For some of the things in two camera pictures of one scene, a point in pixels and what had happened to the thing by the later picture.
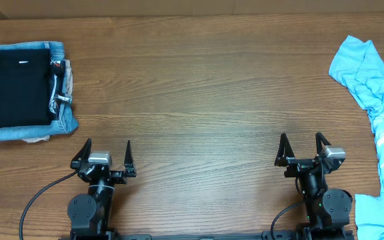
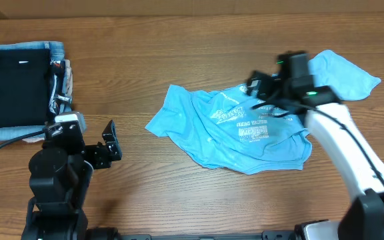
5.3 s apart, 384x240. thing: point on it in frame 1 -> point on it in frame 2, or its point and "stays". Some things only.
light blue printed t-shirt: [379, 216] -> [232, 129]
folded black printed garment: [57, 75] stays
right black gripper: [299, 165] -> [267, 82]
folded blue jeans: [65, 123] stays
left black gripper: [121, 178] -> [113, 147]
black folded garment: [15, 87] stays
